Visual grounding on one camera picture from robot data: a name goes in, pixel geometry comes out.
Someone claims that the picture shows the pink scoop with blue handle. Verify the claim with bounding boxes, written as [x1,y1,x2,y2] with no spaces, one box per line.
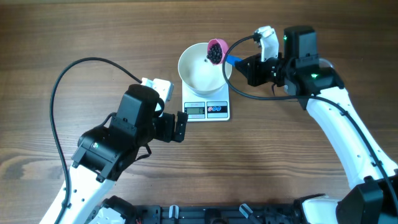
[206,39,241,67]

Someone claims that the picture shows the black beans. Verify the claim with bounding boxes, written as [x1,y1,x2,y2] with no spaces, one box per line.
[206,43,223,65]

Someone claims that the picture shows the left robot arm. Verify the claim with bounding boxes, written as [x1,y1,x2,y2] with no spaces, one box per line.
[41,84,188,223]

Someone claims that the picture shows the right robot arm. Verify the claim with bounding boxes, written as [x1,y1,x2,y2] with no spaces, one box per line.
[234,26,397,223]

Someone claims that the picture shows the white digital kitchen scale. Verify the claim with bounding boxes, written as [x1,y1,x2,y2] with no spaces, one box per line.
[182,83,230,122]

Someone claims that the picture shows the white bowl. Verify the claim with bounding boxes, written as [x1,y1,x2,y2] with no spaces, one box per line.
[178,42,226,95]

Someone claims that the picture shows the clear plastic container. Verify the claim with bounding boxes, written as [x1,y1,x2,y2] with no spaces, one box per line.
[319,58,334,68]

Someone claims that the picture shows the right black camera cable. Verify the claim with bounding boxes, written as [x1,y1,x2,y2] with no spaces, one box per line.
[221,34,398,206]

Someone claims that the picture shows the black camera cable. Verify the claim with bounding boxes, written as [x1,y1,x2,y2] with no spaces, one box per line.
[49,57,143,224]
[221,34,398,206]

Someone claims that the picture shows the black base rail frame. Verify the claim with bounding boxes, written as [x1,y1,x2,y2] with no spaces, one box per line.
[83,195,305,224]

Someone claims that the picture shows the left black camera cable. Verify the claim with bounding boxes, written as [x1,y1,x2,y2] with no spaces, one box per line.
[49,57,143,224]

